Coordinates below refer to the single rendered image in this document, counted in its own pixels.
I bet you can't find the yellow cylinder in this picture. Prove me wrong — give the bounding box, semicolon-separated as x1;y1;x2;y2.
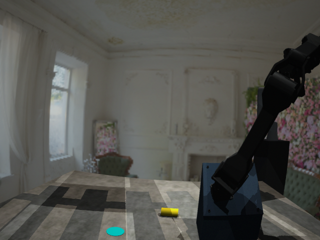
161;207;179;217

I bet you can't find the cyan circle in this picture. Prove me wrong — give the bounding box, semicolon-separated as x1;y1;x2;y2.
106;227;125;236

